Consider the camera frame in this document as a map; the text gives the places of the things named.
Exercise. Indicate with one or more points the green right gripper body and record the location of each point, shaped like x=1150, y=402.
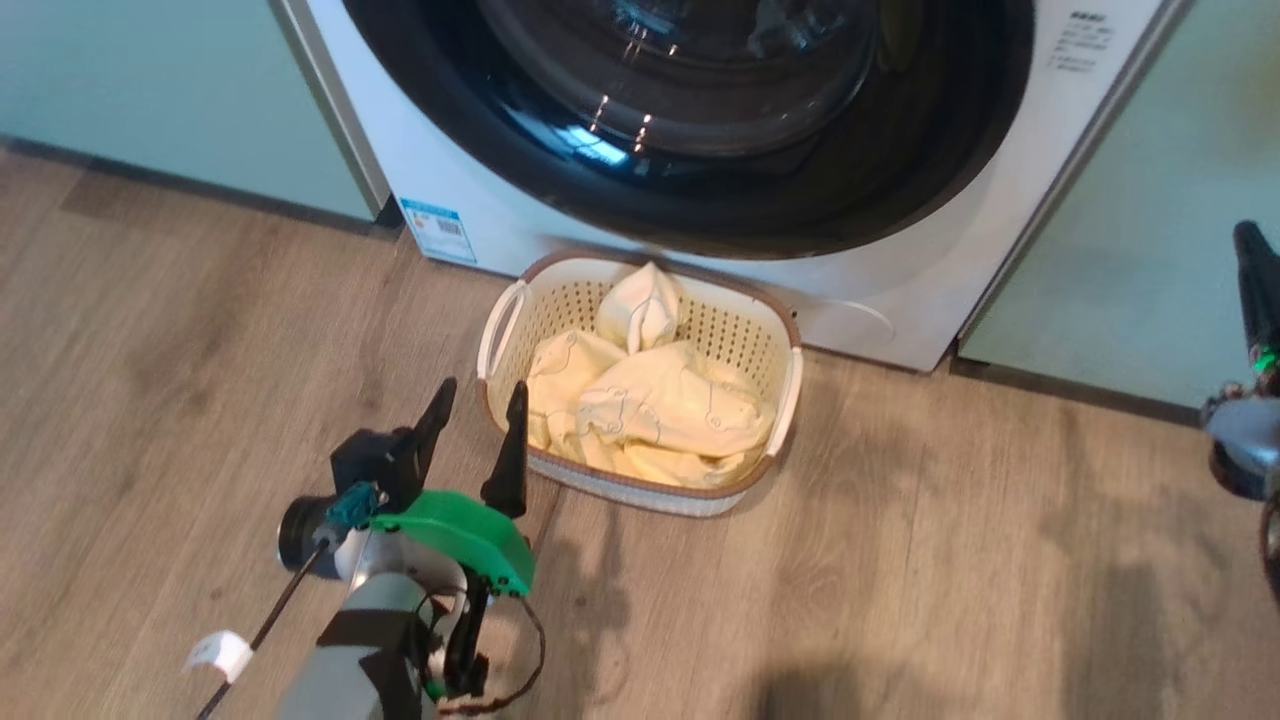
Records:
x=1268, y=368

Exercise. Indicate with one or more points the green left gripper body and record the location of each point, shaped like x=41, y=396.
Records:
x=465, y=530

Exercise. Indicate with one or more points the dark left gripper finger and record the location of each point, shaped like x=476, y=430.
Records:
x=436, y=425
x=510, y=470

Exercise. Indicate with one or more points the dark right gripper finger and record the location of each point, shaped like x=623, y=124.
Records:
x=1260, y=290

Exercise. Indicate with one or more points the pale yellow bear print garment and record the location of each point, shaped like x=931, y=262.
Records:
x=560, y=385
x=680, y=405

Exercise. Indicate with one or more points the round black glass washer door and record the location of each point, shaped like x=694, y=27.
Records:
x=700, y=120

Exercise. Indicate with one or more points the cream perforated laundry basket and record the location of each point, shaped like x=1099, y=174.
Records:
x=745, y=335

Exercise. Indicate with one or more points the white front-load washing machine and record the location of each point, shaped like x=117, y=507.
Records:
x=520, y=150

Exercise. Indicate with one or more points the pale green tall cabinet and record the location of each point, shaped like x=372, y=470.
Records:
x=1150, y=250

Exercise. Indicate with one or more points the blue energy label sticker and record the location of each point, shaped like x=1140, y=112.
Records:
x=440, y=232

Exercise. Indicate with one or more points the printed text washer sticker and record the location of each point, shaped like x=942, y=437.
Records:
x=1082, y=42

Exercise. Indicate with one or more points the round drain filter cover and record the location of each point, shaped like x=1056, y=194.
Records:
x=860, y=318

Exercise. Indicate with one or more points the pale green cabinet panel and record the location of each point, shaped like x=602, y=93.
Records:
x=150, y=90

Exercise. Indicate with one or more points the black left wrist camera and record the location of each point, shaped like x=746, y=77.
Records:
x=375, y=465

